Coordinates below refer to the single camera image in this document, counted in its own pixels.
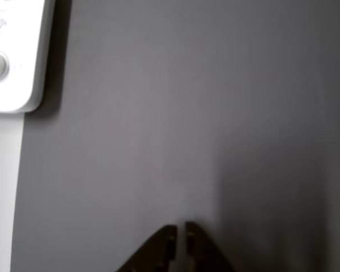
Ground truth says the dark grey mat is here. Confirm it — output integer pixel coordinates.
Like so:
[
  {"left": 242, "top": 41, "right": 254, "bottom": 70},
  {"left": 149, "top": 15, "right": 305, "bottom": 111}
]
[{"left": 10, "top": 0, "right": 340, "bottom": 272}]

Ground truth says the white device with round buttons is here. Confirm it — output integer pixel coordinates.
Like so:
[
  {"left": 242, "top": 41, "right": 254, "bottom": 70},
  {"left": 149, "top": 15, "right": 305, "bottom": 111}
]
[{"left": 0, "top": 0, "right": 56, "bottom": 114}]

